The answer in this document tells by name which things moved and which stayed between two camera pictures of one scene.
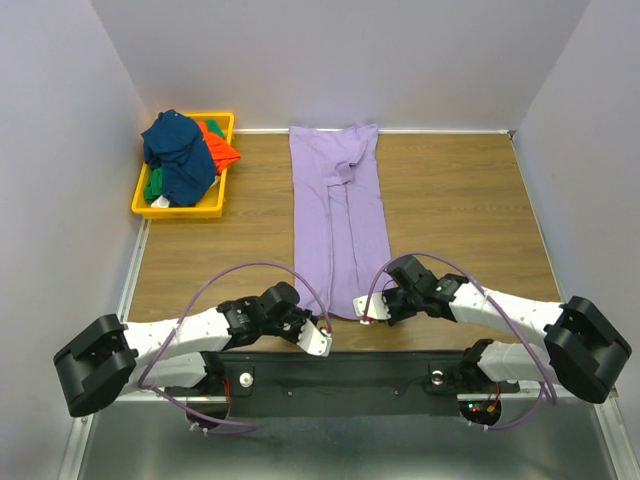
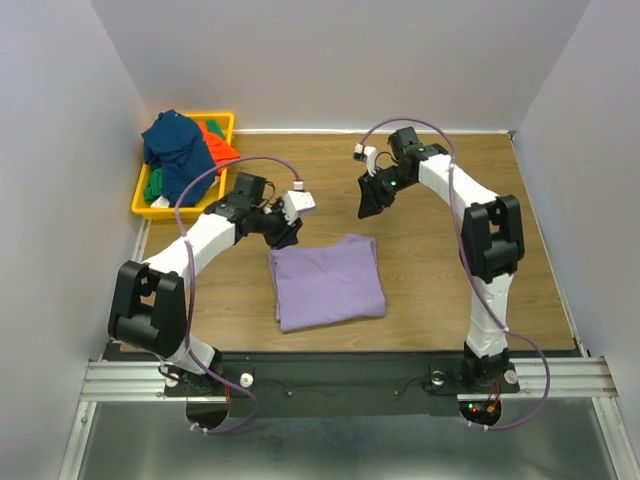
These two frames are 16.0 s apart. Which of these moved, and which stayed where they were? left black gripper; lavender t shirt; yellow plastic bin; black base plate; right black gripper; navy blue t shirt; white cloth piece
Moved: lavender t shirt; right black gripper; left black gripper
Stayed: navy blue t shirt; yellow plastic bin; black base plate; white cloth piece
